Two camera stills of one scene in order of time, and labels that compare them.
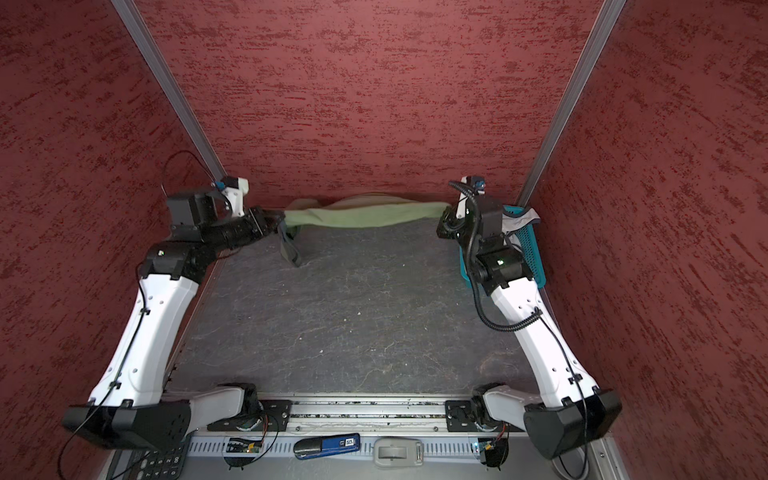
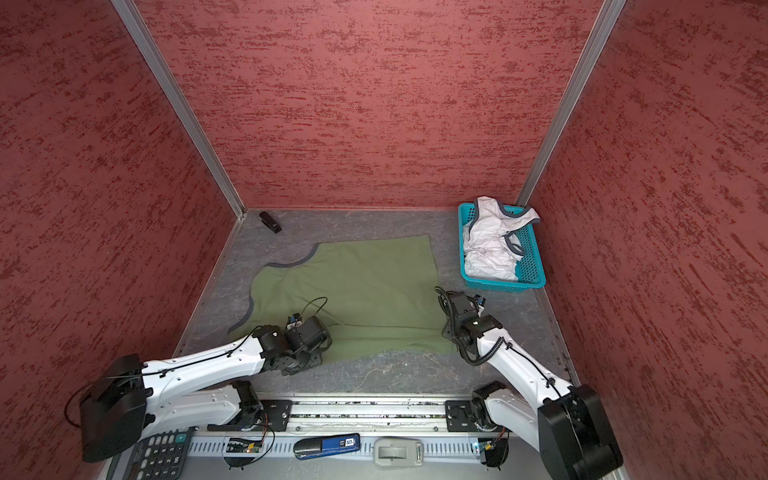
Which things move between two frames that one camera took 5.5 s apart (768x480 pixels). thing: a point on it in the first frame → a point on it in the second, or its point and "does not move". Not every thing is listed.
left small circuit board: x=243 y=445 does not move
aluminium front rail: x=368 y=412 does not move
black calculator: x=167 y=464 does not move
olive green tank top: x=364 y=210 → x=377 y=296
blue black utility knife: x=306 y=447 does not move
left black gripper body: x=237 y=231 → x=305 y=360
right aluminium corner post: x=601 y=30 does not move
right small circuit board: x=486 y=443 does not move
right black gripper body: x=453 y=228 → x=447 y=332
